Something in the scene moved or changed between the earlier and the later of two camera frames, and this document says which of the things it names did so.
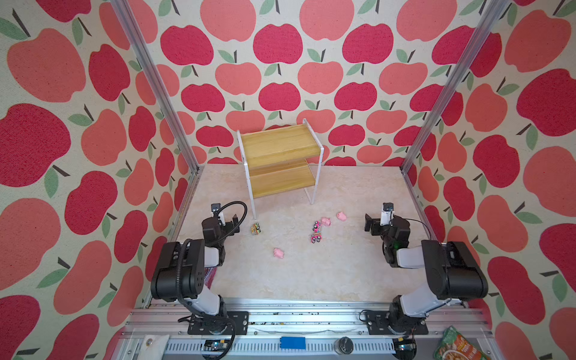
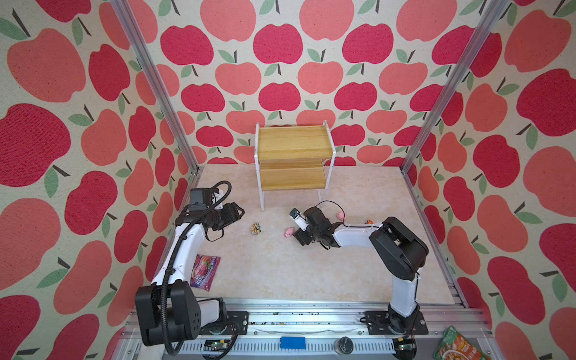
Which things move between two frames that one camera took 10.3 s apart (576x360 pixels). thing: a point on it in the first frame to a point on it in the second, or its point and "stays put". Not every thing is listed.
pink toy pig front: (278, 253) to (289, 232)
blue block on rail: (291, 342) stays put
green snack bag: (455, 346) stays put
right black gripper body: (378, 230) to (306, 235)
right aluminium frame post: (495, 10) stays put
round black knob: (343, 346) stays put
